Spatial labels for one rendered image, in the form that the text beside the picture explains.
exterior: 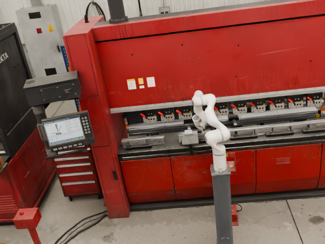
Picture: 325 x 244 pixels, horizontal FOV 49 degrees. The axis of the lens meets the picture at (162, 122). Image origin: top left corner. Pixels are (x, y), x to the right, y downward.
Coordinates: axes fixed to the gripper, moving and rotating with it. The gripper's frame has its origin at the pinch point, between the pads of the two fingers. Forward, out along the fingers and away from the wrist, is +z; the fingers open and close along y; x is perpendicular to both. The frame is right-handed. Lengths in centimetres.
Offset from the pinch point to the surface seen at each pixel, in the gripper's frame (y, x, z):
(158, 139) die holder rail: 35, 37, 3
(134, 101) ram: 65, 26, -40
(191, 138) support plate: 1.2, 15.3, -3.7
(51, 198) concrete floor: 138, 184, 71
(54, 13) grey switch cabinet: 474, -61, 133
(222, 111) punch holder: -9.3, -28.8, -7.7
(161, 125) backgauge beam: 51, 19, 17
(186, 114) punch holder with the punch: 18.5, -0.8, -15.3
